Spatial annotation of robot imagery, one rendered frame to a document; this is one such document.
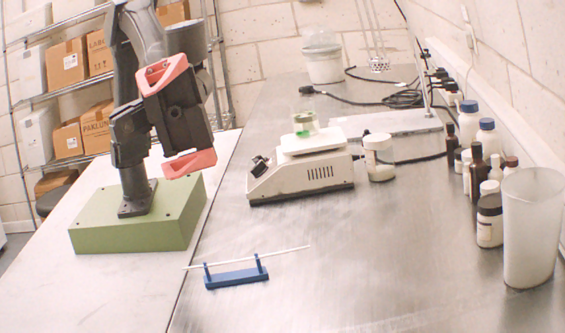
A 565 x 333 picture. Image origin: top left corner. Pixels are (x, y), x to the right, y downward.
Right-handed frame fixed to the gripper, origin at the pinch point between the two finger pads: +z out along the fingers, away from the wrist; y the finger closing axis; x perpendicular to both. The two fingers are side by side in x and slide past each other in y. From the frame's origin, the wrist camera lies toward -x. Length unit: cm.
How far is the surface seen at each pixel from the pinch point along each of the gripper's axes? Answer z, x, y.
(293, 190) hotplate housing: -57, 3, -32
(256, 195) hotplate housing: -57, -4, -31
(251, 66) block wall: -301, -33, -55
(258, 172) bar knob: -60, -2, -28
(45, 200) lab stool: -162, -116, -50
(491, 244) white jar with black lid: -17, 37, -35
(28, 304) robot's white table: -13, -46, -25
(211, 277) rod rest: -23.9, -8.2, -29.5
